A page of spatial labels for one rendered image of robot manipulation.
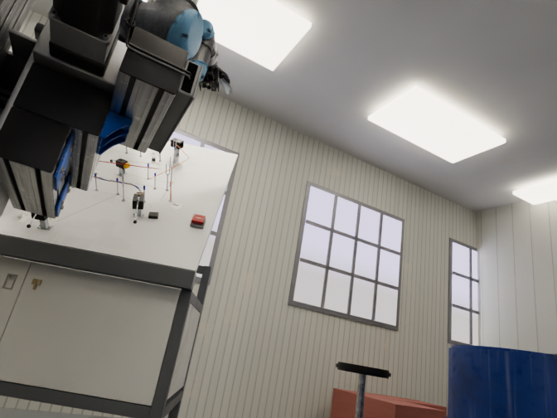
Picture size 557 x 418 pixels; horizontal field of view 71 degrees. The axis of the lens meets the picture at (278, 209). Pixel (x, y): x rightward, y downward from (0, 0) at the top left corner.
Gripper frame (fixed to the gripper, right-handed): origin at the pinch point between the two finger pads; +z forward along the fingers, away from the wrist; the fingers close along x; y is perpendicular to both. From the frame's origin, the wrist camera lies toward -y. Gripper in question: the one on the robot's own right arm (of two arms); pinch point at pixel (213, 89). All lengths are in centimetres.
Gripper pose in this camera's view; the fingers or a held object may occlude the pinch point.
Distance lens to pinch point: 166.8
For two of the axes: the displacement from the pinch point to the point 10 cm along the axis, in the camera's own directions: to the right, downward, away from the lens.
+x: 10.0, 0.5, 0.4
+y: -0.3, 9.4, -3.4
